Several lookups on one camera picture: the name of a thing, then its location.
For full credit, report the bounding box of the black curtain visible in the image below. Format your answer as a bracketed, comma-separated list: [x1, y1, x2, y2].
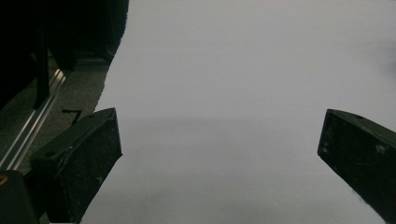
[0, 0, 130, 110]

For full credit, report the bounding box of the black stand post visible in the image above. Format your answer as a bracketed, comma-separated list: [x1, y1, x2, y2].
[33, 18, 51, 110]

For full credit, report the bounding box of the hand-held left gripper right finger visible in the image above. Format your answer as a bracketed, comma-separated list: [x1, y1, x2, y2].
[317, 108, 396, 224]

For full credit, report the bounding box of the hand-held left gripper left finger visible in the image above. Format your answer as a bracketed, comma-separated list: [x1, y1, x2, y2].
[29, 107, 123, 224]

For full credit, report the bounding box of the aluminium frame rail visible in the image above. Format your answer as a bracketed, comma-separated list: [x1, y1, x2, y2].
[0, 68, 67, 171]

